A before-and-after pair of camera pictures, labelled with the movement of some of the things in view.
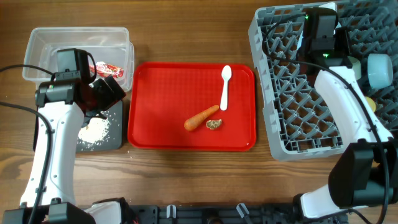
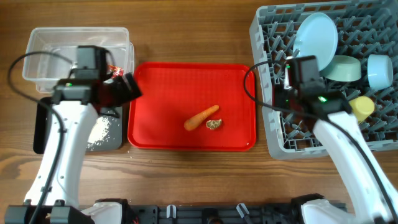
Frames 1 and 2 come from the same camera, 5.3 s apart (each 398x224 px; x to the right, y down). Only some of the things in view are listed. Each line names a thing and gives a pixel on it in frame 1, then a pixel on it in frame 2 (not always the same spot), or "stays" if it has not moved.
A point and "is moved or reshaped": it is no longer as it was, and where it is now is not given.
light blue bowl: (380, 70) stays
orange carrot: (191, 123) stays
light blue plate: (331, 5) is moved or reshaped
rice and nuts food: (95, 130) stays
